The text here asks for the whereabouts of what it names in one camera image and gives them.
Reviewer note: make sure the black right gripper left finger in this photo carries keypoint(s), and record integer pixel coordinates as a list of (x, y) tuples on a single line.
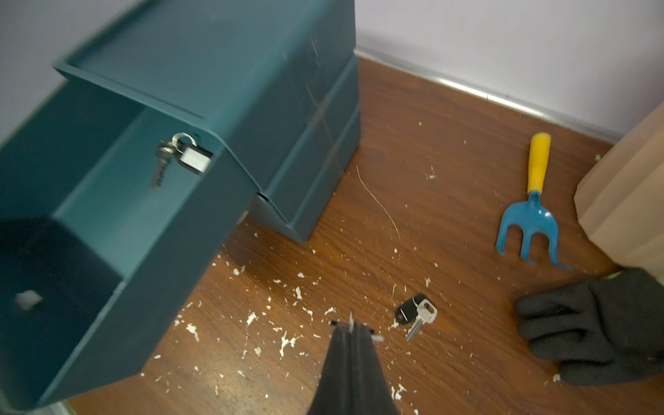
[(333, 394)]

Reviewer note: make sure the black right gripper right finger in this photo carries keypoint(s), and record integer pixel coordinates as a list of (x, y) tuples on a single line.
[(370, 393)]

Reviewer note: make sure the bunch of keys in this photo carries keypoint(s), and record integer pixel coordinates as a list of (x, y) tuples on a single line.
[(416, 313)]

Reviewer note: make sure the teal top drawer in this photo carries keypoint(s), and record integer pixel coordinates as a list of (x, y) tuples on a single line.
[(95, 264)]

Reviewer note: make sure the teal drawer cabinet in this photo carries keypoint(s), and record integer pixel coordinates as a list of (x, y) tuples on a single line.
[(269, 87)]

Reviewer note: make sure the yellow blue garden fork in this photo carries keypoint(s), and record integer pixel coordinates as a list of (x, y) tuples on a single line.
[(530, 216)]

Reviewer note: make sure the black gardening glove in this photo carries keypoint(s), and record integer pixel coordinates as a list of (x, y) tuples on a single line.
[(605, 331)]

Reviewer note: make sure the large peach pot plant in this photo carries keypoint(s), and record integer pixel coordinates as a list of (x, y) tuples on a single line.
[(619, 202)]

